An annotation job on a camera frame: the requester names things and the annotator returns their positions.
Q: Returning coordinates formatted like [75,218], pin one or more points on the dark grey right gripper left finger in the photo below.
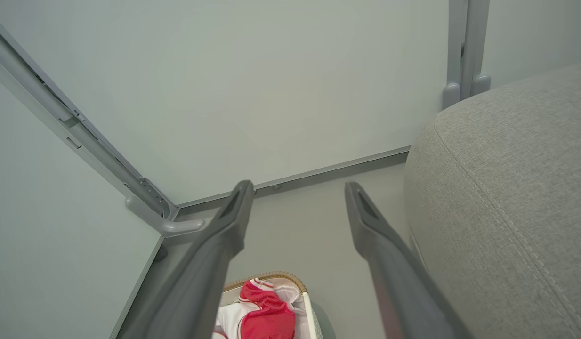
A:
[201,278]

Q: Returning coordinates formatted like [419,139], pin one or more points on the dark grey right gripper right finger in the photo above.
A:
[394,278]

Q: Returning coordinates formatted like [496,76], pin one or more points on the red and white garment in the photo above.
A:
[264,313]

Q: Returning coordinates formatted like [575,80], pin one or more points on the grey fabric sofa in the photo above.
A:
[507,212]

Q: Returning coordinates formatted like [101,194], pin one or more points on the white laundry basket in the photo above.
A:
[310,310]

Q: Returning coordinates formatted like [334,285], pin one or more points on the grey metal floor rail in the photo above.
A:
[300,179]

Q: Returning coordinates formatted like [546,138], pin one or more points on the grey metal partition frame post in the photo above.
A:
[78,136]

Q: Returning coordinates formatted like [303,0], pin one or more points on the grey metal double partition post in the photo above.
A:
[464,52]

